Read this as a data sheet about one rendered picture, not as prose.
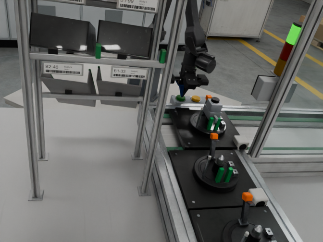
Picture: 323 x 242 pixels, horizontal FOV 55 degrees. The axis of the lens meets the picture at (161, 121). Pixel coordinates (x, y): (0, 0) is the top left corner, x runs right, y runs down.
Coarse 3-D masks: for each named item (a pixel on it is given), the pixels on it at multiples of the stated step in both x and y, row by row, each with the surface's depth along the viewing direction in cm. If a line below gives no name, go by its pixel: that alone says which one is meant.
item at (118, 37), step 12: (108, 24) 73; (120, 24) 74; (108, 36) 74; (120, 36) 74; (132, 36) 74; (144, 36) 75; (108, 48) 74; (120, 48) 75; (132, 48) 75; (144, 48) 75
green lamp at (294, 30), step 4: (292, 24) 87; (292, 28) 86; (296, 28) 85; (300, 28) 85; (292, 32) 86; (296, 32) 86; (288, 36) 88; (292, 36) 87; (296, 36) 86; (288, 40) 88; (292, 40) 87; (292, 44) 87
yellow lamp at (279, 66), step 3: (279, 57) 92; (279, 60) 92; (282, 60) 91; (276, 63) 93; (279, 63) 92; (282, 63) 91; (285, 63) 90; (276, 66) 93; (279, 66) 92; (282, 66) 91; (276, 69) 93; (279, 69) 92; (282, 69) 91; (273, 72) 94; (276, 72) 93; (279, 72) 92; (279, 75) 93
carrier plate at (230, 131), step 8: (176, 112) 121; (184, 112) 122; (192, 112) 123; (224, 112) 128; (176, 120) 117; (184, 120) 118; (224, 120) 123; (176, 128) 113; (184, 128) 113; (232, 128) 119; (184, 136) 109; (192, 136) 110; (200, 136) 111; (224, 136) 113; (232, 136) 114; (184, 144) 105; (192, 144) 106; (200, 144) 107; (208, 144) 108; (216, 144) 108; (224, 144) 109; (232, 144) 110
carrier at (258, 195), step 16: (176, 160) 97; (192, 160) 99; (208, 160) 86; (224, 160) 98; (240, 160) 103; (176, 176) 93; (192, 176) 93; (208, 176) 91; (224, 176) 92; (240, 176) 96; (192, 192) 87; (208, 192) 88; (224, 192) 89; (240, 192) 91; (256, 192) 89; (192, 208) 83; (208, 208) 84
